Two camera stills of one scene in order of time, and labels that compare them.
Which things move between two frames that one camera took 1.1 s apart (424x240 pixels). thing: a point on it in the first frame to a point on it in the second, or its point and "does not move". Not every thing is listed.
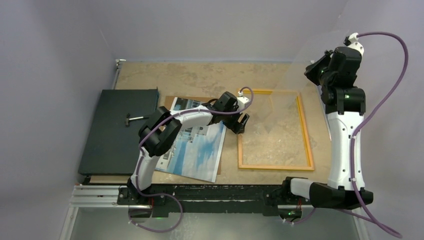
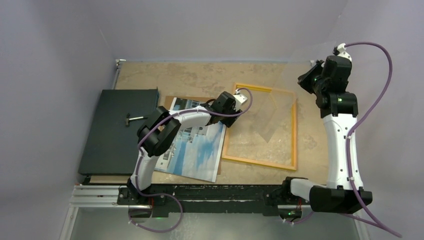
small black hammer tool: [128, 119] does not move
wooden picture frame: [310, 168] to [294, 127]
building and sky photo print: [196, 154] does not move
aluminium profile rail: [109, 197] does not move
